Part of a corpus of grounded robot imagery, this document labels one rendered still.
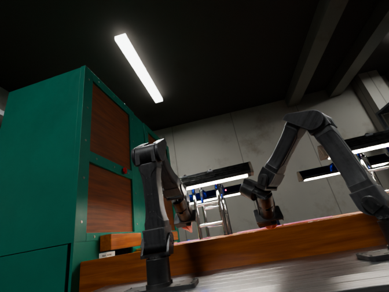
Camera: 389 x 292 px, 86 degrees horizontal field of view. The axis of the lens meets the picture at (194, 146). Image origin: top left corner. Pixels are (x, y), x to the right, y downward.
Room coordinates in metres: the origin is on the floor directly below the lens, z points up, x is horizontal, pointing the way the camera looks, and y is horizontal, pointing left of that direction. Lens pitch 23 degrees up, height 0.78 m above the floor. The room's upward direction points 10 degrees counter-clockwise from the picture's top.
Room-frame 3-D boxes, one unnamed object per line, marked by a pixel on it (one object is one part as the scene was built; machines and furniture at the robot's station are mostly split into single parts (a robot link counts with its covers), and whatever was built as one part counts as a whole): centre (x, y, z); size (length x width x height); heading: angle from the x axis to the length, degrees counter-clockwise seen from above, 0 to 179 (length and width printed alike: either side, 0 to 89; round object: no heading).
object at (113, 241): (1.19, 0.46, 0.83); 0.30 x 0.06 x 0.07; 170
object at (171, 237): (0.65, 0.16, 0.77); 0.09 x 0.06 x 0.06; 81
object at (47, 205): (1.61, 0.69, 1.31); 1.36 x 0.55 x 0.95; 170
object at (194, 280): (0.64, 0.15, 0.71); 0.20 x 0.07 x 0.08; 83
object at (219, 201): (1.25, 0.00, 0.90); 0.20 x 0.19 x 0.45; 80
